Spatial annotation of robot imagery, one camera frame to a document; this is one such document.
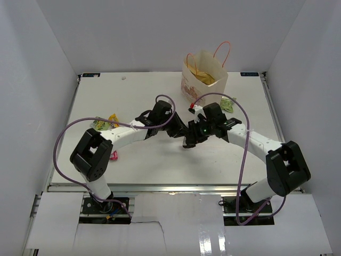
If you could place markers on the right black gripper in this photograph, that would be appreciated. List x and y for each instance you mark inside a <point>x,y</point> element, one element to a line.
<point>194,136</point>

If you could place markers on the green snack packet left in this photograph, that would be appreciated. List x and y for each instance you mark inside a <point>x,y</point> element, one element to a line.
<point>101,125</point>

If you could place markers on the green snack packet right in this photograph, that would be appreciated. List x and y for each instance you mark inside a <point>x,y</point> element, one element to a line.
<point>226,104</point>

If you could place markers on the aluminium front rail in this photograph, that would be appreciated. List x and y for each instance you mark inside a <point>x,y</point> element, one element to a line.
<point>130,188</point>

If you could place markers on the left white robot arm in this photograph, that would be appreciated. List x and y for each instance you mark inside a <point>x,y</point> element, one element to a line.
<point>91,155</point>

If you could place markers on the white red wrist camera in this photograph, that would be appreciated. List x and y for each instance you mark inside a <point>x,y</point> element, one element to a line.
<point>196,110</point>

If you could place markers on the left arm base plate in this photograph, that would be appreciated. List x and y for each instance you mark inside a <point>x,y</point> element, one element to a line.
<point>111,213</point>

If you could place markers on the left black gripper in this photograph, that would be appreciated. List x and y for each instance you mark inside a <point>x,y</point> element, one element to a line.
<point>179,129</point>

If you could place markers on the yellow candy packet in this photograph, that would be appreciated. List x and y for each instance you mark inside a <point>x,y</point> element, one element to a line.
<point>113,121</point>

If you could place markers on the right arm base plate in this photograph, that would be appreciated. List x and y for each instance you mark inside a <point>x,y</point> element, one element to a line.
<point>228,205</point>

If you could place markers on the red snack packet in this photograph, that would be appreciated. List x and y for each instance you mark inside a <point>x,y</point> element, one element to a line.
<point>114,156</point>

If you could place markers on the white foam board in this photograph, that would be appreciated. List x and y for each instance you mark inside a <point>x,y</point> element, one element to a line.
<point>181,224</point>

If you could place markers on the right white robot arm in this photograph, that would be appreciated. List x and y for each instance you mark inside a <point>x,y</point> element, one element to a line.
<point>286,168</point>

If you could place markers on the green snack packet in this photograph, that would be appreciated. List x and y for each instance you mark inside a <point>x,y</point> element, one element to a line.
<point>226,104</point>
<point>101,125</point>

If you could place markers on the cream paper bag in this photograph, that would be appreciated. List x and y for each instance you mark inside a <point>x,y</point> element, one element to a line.
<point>196,91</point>

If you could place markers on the large brown snack bag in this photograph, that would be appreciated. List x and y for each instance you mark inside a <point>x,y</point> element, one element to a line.
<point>204,77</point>

